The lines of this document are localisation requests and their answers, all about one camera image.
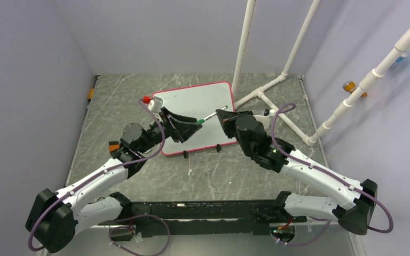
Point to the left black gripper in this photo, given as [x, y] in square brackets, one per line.
[182, 131]

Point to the orange wall knob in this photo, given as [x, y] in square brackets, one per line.
[349, 86]

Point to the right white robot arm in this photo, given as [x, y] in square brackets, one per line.
[346, 201]

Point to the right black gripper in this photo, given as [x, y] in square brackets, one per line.
[227, 120]

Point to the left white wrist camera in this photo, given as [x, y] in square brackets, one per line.
[154, 104]

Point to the white PVC pipe frame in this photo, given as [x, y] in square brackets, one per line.
[279, 41]

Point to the pink framed whiteboard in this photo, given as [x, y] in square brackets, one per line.
[198, 101]

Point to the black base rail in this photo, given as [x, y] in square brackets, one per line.
[256, 217]

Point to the white diagonal pipe rail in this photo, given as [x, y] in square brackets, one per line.
[373, 77]

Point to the white green marker pen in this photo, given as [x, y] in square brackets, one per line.
[203, 120]

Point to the blue wall knob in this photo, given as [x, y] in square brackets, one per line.
[401, 57]

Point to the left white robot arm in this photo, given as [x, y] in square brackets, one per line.
[57, 217]

